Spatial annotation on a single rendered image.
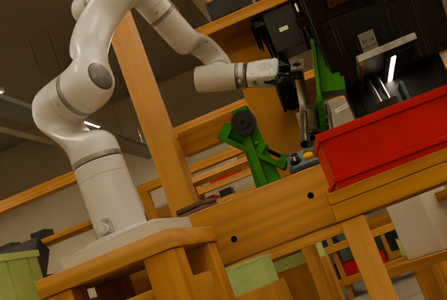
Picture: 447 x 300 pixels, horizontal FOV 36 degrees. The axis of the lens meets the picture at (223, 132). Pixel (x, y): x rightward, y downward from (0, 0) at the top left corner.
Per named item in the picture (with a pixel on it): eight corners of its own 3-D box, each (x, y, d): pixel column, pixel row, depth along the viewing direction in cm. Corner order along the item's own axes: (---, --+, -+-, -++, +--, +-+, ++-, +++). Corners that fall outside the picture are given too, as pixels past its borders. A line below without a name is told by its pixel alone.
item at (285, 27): (324, 32, 225) (308, -7, 228) (277, 52, 227) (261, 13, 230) (326, 42, 237) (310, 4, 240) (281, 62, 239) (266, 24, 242)
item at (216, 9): (251, 3, 235) (243, -14, 237) (211, 20, 237) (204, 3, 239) (254, 10, 242) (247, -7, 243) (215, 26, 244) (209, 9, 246)
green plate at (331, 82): (347, 105, 193) (338, 34, 197) (318, 109, 195) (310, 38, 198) (349, 112, 204) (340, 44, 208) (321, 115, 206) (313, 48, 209)
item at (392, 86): (470, 120, 202) (424, 18, 209) (373, 157, 206) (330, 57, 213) (461, 129, 219) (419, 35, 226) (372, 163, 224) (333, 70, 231)
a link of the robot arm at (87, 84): (75, 136, 166) (118, 106, 157) (34, 109, 160) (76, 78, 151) (113, 6, 199) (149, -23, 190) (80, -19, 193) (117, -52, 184)
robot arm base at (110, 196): (135, 227, 145) (106, 147, 149) (68, 258, 152) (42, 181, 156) (178, 219, 162) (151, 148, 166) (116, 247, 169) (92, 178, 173)
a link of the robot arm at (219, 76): (239, 81, 220) (237, 94, 212) (199, 84, 222) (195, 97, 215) (236, 57, 216) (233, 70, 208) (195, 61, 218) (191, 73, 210)
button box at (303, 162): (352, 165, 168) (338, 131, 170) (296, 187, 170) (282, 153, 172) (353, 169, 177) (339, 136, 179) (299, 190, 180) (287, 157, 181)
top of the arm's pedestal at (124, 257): (173, 247, 137) (167, 227, 138) (38, 300, 144) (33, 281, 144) (217, 240, 168) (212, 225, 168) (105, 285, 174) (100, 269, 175)
